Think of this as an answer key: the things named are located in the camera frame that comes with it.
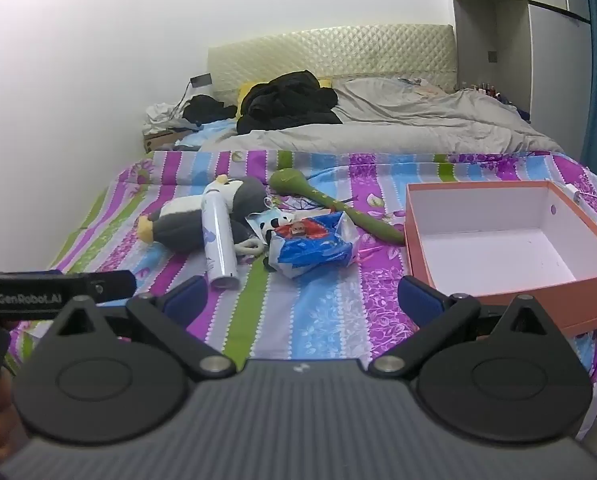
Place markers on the white rope ring toy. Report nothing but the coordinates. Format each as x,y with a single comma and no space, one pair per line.
252,247

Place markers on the grey white penguin plush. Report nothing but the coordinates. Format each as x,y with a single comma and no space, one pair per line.
177,225

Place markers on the small black clothes heap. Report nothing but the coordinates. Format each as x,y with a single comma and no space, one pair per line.
203,109

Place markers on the grey duvet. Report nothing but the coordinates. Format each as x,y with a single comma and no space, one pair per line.
398,116

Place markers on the white lilac spray can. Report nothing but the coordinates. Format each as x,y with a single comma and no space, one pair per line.
222,267

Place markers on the wall power socket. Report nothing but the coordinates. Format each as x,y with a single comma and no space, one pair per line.
201,81

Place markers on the blue plastic snack bag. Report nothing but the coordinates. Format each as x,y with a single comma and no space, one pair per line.
309,243

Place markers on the black clothes pile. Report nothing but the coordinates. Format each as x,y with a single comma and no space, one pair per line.
288,101

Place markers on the green plush massage stick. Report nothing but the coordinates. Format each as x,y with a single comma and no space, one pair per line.
289,181

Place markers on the white crumpled clothes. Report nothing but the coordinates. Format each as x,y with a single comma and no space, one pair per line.
162,116

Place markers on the orange cardboard box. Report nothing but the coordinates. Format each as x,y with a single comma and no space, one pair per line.
497,240

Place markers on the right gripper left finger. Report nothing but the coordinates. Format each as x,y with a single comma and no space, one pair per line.
117,374

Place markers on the striped colourful bed sheet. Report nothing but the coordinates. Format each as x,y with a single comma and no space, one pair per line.
318,297

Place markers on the yellow pillow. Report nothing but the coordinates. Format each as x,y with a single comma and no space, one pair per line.
248,86

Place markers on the grey wardrobe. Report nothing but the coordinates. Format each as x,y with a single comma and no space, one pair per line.
537,53

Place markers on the small panda plush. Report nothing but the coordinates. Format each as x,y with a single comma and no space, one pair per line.
265,223

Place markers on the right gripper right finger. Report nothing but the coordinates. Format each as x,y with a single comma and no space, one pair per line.
501,373

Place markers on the cream quilted headboard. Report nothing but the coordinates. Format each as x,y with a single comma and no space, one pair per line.
411,50

